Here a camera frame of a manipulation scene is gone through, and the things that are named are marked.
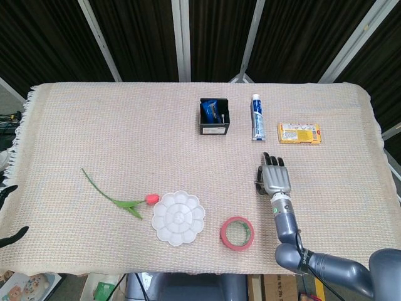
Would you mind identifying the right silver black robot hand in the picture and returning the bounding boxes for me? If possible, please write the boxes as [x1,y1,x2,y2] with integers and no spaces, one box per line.
[253,152,293,197]

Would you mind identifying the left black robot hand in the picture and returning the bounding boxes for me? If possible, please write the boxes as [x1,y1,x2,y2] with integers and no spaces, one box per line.
[0,184,29,249]

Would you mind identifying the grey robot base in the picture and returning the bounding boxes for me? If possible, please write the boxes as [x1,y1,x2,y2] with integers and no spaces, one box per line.
[125,272,248,301]

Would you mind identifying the yellow flat packet box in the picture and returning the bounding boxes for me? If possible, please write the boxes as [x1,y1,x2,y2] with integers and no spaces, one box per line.
[276,122,323,145]

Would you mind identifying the colourful printed box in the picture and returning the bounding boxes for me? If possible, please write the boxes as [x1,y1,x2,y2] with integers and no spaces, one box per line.
[0,271,63,301]

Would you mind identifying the blue white toothpaste tube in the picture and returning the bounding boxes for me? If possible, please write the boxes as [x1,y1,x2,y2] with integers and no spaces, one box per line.
[250,93,267,142]

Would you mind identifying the black open cardboard box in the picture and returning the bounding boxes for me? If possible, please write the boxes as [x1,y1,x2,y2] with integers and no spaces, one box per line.
[199,97,232,136]

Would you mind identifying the red tape roll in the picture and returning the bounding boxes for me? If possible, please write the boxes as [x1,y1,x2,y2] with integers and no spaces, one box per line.
[219,216,255,251]

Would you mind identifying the blue plastic packet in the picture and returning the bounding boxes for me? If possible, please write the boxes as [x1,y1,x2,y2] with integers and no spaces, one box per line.
[202,100,222,124]

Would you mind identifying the white flower-shaped paint palette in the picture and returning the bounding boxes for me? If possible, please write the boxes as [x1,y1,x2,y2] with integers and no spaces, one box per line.
[151,190,206,247]

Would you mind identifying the green packet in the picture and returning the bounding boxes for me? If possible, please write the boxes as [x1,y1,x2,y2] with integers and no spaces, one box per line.
[93,281,118,301]

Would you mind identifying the brown cardboard box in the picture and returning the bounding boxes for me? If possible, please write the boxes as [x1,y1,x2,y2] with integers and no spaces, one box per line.
[247,274,298,301]

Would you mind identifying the artificial red tulip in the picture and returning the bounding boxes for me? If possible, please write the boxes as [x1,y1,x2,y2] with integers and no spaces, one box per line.
[81,167,161,221]

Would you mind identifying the beige woven tablecloth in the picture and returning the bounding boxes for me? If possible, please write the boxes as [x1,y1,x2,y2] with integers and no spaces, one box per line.
[0,82,393,277]

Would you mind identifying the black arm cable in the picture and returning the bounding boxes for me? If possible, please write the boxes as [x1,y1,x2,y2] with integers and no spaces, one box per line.
[294,230,345,301]

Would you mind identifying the white frame bar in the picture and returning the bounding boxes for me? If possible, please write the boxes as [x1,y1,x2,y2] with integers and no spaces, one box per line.
[0,77,26,104]
[381,122,401,140]

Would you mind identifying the black floor cable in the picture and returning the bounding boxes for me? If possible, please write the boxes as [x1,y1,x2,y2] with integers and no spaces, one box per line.
[133,272,150,301]

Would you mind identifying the white frame post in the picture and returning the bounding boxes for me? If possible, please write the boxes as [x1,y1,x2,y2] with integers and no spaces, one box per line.
[318,0,392,84]
[77,0,123,83]
[171,0,192,82]
[230,0,267,84]

